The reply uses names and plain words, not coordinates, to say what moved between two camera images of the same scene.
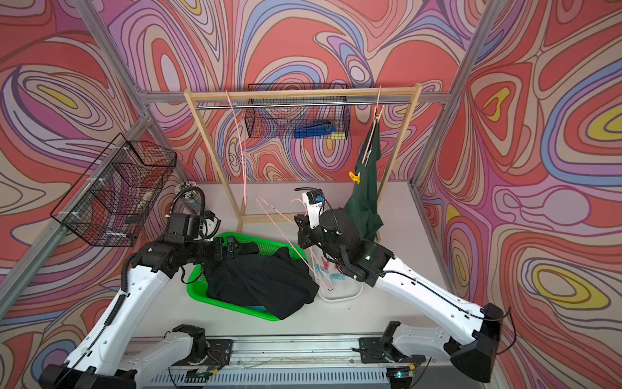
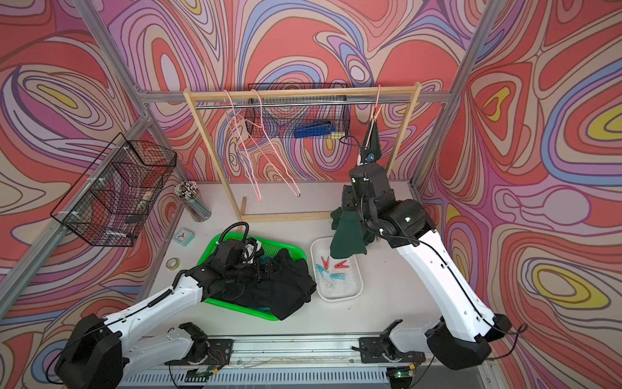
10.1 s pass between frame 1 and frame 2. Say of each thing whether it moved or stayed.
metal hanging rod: stayed
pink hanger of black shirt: moved
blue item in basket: stayed
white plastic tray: stayed
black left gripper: moved
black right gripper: moved
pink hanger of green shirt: stayed
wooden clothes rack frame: stayed
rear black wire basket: stayed
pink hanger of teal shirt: moved
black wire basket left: stayed
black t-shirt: stayed
